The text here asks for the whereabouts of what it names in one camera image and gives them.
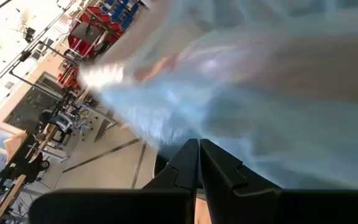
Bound black frame stand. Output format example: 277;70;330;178
9;39;85;94

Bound trash bin with blue liner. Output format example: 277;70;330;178
79;0;358;191

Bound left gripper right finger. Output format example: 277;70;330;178
200;138;358;224

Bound red storage bin rack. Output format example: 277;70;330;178
66;6;126;60

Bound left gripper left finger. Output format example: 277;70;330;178
28;138;200;224

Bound blue storage bins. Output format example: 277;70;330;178
103;0;150;30

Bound wooden workbench with equipment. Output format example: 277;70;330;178
0;129;62;224

